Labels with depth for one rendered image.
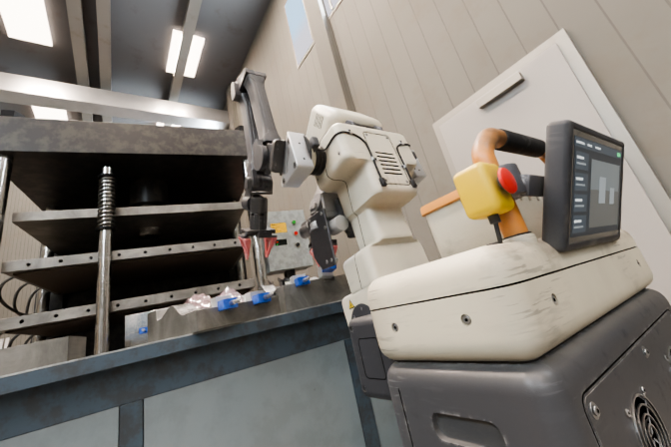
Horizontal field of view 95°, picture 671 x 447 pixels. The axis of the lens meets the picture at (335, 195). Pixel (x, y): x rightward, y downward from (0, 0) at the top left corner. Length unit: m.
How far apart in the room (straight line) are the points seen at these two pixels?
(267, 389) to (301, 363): 0.12
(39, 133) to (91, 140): 0.21
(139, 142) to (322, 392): 1.62
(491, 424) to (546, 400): 0.08
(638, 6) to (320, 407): 2.65
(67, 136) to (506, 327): 2.08
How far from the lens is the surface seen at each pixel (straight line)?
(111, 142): 2.11
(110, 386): 1.06
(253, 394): 1.08
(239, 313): 1.00
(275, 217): 2.13
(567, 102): 2.60
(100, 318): 1.87
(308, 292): 1.14
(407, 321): 0.47
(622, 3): 2.77
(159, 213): 2.04
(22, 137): 2.19
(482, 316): 0.40
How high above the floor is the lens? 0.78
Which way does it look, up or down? 19 degrees up
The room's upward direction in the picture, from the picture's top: 13 degrees counter-clockwise
